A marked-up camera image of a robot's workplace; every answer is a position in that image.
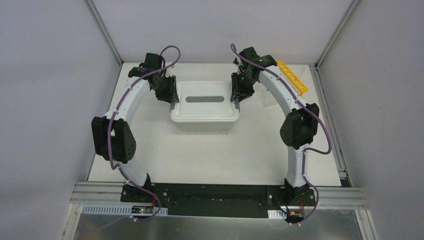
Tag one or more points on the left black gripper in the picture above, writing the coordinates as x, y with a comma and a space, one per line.
167, 89

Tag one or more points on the clear plastic tube rack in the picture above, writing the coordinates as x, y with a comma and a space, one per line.
266, 98

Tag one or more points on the aluminium frame rail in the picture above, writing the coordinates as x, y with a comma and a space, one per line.
97, 193

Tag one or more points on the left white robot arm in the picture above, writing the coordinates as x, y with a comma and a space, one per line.
112, 135

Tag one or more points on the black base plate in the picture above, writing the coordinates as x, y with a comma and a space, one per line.
221, 200

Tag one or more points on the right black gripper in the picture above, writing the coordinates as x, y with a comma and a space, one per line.
241, 86

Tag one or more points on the yellow test tube rack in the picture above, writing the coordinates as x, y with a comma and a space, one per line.
294, 80

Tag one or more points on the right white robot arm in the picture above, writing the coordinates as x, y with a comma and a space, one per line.
301, 118

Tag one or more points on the white bin lid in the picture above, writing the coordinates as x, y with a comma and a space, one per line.
204, 102

